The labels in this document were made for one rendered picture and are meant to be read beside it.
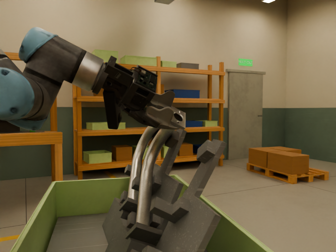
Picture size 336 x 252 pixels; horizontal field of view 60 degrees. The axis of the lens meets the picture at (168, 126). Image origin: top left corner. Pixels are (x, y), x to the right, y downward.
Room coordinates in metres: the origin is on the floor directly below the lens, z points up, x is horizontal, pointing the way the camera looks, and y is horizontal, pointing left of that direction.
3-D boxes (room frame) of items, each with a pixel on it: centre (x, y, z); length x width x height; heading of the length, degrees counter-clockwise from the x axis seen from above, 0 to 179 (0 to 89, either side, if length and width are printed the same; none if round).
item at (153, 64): (5.73, 0.27, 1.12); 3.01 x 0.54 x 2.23; 116
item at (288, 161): (5.33, -2.16, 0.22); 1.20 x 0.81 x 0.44; 21
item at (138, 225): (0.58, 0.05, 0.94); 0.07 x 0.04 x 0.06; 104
